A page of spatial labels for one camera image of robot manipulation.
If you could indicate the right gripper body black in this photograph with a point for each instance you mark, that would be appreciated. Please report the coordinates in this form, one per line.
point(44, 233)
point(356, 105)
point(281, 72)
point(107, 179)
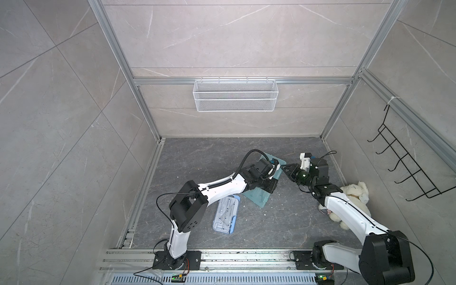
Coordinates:
point(299, 176)

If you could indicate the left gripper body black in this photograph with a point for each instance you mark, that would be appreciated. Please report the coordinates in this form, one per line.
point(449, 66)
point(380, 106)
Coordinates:
point(266, 183)

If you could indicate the green transparent ruler set case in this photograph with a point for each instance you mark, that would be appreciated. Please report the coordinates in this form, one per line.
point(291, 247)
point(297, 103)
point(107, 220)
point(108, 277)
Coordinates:
point(268, 170)

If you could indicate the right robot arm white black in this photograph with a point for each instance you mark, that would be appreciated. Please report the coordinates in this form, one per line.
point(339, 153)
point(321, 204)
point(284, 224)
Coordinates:
point(385, 257)

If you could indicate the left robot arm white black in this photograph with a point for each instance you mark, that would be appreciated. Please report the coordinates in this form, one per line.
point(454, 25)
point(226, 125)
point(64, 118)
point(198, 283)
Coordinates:
point(189, 205)

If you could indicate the blue transparent geometry set case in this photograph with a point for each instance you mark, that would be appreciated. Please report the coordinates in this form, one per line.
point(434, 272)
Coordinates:
point(226, 214)

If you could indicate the newspaper print roll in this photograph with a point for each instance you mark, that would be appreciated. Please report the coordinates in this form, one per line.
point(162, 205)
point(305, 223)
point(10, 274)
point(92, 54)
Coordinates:
point(322, 209)

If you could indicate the white plush teddy bear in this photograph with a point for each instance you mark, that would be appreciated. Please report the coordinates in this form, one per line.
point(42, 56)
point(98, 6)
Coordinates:
point(358, 194)

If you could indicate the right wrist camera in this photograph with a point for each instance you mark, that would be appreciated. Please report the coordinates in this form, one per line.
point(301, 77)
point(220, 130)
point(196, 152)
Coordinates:
point(305, 159)

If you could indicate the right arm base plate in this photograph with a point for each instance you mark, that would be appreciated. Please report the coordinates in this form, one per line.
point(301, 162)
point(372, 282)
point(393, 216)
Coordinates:
point(304, 260)

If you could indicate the white wire mesh basket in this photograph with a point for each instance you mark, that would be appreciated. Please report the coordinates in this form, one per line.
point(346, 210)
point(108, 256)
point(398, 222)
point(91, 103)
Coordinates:
point(235, 95)

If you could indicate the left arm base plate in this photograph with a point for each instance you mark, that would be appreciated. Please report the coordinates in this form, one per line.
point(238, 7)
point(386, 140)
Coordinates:
point(191, 260)

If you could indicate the black wire hook rack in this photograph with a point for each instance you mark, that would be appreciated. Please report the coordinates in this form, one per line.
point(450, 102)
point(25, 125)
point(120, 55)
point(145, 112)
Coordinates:
point(426, 186)

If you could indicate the aluminium mounting rail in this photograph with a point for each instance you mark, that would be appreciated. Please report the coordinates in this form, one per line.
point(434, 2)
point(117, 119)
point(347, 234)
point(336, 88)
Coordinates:
point(216, 260)

